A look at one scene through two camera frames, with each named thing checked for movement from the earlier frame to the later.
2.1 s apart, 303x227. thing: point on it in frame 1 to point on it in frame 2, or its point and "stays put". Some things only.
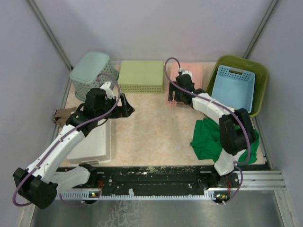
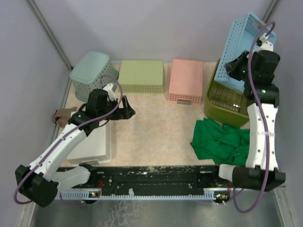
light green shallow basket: x=141 y=76 stays put
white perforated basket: x=96 y=146 stays put
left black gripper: x=120 y=111 stays put
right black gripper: x=170 y=94 to x=231 y=67
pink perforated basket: x=197 y=69 stays put
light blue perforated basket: x=234 y=88 to x=240 y=38
